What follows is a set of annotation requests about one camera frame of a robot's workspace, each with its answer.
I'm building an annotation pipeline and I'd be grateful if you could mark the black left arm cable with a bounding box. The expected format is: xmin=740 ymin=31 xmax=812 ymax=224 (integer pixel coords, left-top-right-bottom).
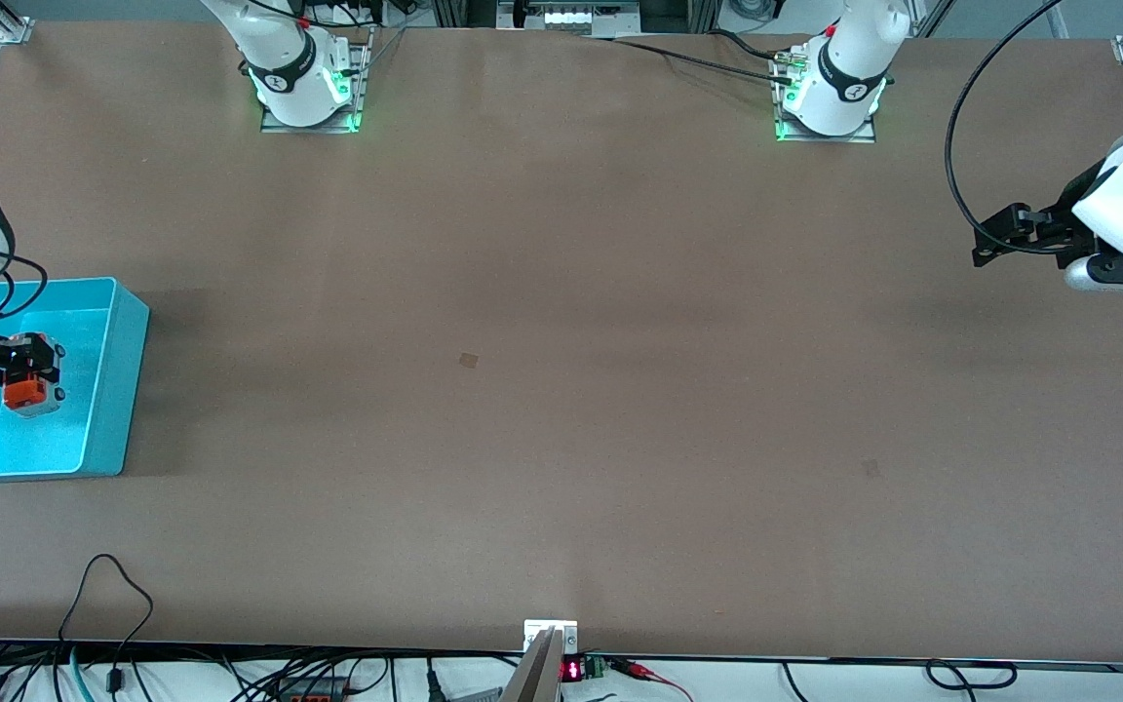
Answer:
xmin=945 ymin=0 xmax=1089 ymax=256

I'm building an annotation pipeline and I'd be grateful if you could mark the orange toy bus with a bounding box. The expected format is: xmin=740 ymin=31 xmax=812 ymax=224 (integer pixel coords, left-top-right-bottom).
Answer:
xmin=2 ymin=333 xmax=68 ymax=418

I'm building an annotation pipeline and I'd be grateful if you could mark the blue plastic box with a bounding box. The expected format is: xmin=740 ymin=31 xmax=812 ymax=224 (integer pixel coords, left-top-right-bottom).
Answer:
xmin=0 ymin=277 xmax=151 ymax=483

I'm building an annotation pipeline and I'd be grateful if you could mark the black base cable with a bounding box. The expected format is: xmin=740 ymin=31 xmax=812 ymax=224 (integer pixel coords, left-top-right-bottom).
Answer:
xmin=576 ymin=29 xmax=801 ymax=89

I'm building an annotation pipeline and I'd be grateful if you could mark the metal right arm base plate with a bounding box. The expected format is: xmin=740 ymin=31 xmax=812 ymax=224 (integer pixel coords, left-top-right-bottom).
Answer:
xmin=260 ymin=27 xmax=374 ymax=135

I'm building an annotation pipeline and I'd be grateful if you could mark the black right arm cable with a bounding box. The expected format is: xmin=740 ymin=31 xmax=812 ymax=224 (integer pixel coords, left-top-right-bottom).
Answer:
xmin=0 ymin=234 xmax=49 ymax=325

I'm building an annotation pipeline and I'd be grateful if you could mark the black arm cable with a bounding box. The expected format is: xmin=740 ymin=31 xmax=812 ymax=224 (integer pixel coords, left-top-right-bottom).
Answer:
xmin=945 ymin=0 xmax=1089 ymax=256
xmin=0 ymin=234 xmax=49 ymax=325

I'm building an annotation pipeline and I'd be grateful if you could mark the black looped table cable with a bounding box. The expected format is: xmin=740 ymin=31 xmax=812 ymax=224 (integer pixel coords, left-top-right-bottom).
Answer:
xmin=57 ymin=554 xmax=155 ymax=698

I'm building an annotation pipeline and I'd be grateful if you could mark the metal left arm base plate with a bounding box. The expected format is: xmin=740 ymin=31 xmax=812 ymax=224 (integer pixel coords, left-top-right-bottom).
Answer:
xmin=771 ymin=47 xmax=878 ymax=145

